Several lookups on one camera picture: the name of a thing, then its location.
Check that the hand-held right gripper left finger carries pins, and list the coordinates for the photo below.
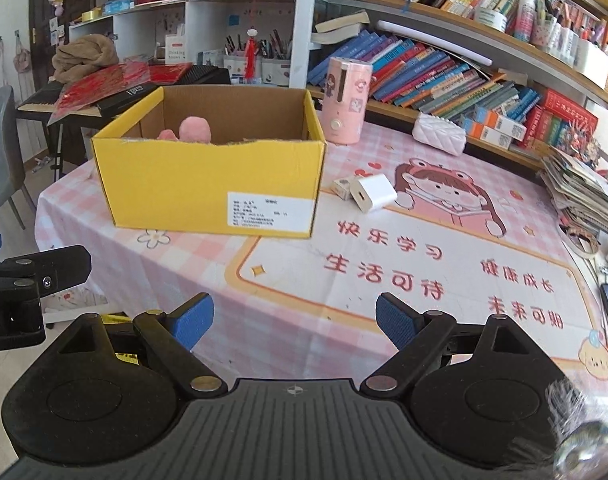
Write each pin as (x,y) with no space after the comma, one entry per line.
(194,320)

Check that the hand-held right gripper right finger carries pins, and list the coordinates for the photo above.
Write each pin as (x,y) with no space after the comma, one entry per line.
(396,320)

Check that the white charger block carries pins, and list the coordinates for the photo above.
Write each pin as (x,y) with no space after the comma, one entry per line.
(373,192)

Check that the yellow cardboard box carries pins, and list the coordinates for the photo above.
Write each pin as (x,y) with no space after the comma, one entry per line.
(194,185)

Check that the small white charger plug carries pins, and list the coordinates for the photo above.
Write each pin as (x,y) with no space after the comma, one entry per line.
(341,187)

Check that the pink plush toy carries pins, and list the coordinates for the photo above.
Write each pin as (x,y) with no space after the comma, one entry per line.
(194,130)

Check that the pink checked tablecloth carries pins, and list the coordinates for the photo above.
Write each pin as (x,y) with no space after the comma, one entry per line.
(433,310)

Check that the black keyboard stand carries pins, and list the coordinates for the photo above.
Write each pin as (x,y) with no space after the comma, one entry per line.
(59,145)

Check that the pink hanging pouch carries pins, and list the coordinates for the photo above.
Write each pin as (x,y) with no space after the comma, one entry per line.
(21,57)

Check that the black flat box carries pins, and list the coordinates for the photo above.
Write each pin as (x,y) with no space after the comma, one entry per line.
(129,95)

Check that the white quilted purse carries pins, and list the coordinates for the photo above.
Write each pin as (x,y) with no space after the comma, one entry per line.
(438,132)

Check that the patterned tape roll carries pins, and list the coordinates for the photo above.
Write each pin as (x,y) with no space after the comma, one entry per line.
(578,241)

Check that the wooden bookshelf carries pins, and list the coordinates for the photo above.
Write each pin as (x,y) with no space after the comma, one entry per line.
(393,111)

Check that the brown towel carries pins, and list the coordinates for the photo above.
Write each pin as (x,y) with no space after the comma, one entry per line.
(81,55)

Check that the orange and white boxes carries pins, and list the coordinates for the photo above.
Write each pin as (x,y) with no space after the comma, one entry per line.
(493,127)

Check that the stack of booklets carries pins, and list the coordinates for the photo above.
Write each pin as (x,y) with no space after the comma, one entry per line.
(578,190)

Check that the pink cylindrical device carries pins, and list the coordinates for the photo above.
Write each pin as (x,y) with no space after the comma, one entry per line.
(346,100)

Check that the red flat packet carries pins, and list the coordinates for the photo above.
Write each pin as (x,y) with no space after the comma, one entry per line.
(171,71)

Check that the row of blue and red books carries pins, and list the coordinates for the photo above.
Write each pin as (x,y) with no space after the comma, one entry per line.
(433,80)

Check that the black electric keyboard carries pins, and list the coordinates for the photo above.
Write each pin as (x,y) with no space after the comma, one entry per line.
(209,75)

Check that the white box with red label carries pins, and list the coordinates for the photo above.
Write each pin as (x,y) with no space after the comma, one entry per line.
(175,47)

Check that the red boxed dictionary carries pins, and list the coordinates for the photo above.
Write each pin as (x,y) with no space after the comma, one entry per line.
(563,120)

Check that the white pen holder with pens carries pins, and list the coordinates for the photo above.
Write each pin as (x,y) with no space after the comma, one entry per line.
(276,65)
(236,62)

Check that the red tassel ornament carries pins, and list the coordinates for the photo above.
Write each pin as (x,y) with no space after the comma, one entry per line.
(251,55)

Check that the white paper roll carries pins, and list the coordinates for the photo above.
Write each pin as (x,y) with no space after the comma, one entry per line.
(433,42)

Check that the white shelf unit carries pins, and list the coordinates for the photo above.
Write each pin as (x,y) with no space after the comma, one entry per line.
(204,15)

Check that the thick books lying flat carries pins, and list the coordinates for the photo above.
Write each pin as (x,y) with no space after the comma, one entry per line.
(341,27)

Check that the white round jar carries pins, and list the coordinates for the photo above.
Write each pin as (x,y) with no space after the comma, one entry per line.
(491,17)

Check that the row of pencil cups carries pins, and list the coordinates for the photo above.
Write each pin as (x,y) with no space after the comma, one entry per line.
(573,45)

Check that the pink tall spray bottle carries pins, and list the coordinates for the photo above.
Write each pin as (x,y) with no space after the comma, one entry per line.
(526,12)

